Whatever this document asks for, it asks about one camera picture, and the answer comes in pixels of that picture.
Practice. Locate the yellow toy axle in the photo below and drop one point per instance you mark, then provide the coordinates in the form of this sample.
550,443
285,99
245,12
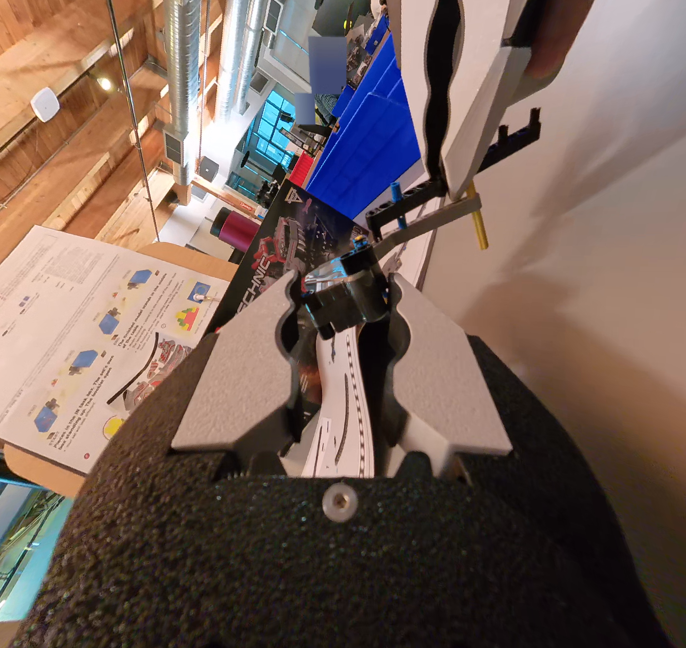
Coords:
479,230

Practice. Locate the open instruction booklet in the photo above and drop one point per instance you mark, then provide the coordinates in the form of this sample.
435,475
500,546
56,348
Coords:
343,401

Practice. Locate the grey toy motor assembly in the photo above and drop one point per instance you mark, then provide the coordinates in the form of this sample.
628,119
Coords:
348,305

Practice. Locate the blue plastic storage bins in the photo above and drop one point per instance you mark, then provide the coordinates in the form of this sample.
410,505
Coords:
370,138

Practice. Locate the person's right hand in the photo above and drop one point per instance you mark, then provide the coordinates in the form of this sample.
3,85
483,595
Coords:
573,15

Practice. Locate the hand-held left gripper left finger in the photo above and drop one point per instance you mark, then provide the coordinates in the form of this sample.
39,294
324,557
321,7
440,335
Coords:
236,390

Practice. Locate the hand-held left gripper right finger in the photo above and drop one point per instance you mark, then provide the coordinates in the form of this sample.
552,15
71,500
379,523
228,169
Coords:
450,390

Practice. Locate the blue connector pin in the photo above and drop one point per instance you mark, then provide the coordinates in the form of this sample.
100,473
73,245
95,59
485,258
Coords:
397,197

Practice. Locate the maroon tumbler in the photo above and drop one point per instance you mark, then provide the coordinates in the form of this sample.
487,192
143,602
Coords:
238,230

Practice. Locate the thin metal rod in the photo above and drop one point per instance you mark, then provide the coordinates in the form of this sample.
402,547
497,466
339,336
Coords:
128,96

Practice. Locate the printed instruction sheet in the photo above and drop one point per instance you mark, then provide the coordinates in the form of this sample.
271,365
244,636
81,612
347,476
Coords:
64,294

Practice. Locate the red plastic bin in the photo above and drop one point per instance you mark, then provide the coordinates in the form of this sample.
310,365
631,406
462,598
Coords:
302,168

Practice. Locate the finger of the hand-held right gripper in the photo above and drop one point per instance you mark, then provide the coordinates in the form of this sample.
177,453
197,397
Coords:
482,15
412,15

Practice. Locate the ceiling spotlight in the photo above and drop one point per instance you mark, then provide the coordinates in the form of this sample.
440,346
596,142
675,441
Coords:
104,84

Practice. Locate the long black toy beam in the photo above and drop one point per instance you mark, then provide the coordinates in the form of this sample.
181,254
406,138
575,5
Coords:
514,141

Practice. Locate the large window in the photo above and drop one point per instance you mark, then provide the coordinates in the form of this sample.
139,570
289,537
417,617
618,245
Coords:
273,122

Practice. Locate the black speaker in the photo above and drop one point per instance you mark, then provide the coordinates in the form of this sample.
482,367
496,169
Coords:
208,168

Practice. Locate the white ceiling access point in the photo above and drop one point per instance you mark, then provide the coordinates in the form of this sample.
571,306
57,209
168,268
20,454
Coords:
44,104

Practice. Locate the silver ventilation duct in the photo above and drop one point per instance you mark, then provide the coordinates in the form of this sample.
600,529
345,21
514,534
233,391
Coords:
262,20
233,31
182,69

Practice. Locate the dark toy set box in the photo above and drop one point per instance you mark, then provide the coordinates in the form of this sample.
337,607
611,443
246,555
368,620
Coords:
278,240

